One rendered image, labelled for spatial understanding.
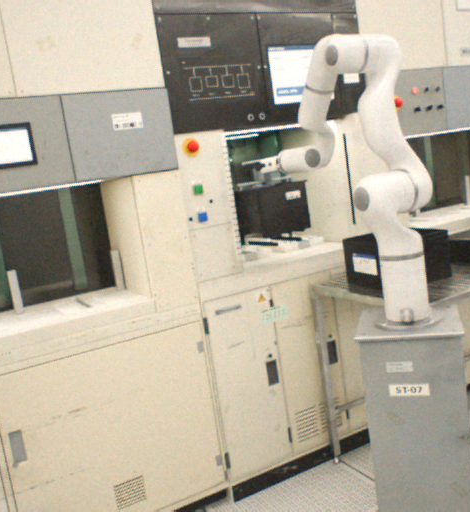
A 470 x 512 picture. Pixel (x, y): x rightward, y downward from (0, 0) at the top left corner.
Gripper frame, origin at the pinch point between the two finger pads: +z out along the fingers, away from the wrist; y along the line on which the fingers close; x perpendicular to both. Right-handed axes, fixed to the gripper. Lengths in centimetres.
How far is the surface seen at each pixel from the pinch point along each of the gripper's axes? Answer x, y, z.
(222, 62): 38.4, -10.1, 1.4
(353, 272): -44, 21, -18
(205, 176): -0.8, -23.3, 2.2
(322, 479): -125, 2, -8
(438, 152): -7, 142, 46
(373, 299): -50, 13, -38
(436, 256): -40, 40, -42
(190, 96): 27.4, -24.7, 1.5
